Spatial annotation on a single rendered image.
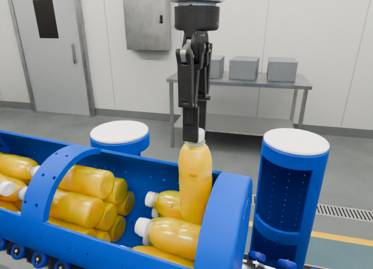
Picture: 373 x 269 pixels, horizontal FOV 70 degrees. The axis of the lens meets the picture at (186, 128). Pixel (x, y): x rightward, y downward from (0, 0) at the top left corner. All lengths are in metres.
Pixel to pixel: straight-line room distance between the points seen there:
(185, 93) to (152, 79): 3.80
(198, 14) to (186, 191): 0.33
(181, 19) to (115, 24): 3.93
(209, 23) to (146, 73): 3.82
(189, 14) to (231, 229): 0.36
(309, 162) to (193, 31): 0.88
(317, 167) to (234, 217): 0.79
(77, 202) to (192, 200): 0.28
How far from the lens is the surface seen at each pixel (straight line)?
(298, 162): 1.20
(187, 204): 0.58
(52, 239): 0.68
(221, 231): 0.50
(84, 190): 0.71
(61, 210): 0.71
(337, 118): 4.26
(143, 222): 0.62
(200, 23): 0.45
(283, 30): 3.90
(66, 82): 4.96
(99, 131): 1.36
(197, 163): 0.52
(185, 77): 0.44
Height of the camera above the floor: 1.53
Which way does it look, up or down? 22 degrees down
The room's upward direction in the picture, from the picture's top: straight up
